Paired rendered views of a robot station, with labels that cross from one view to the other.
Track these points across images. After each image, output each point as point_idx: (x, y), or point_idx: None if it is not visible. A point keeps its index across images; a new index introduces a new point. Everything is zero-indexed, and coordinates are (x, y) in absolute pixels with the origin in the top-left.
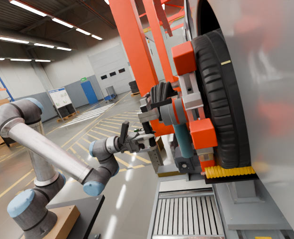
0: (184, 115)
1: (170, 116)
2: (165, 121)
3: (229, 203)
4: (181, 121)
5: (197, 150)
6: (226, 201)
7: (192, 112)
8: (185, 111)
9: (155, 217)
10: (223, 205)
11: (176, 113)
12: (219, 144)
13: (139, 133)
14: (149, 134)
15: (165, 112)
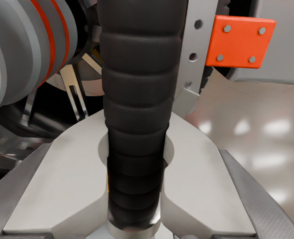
0: (65, 43)
1: (38, 41)
2: (16, 75)
3: (105, 224)
4: (51, 72)
5: (196, 101)
6: (100, 227)
7: (74, 31)
8: (65, 25)
9: None
10: (106, 235)
11: (49, 27)
12: (208, 69)
13: (90, 209)
14: (175, 114)
15: None
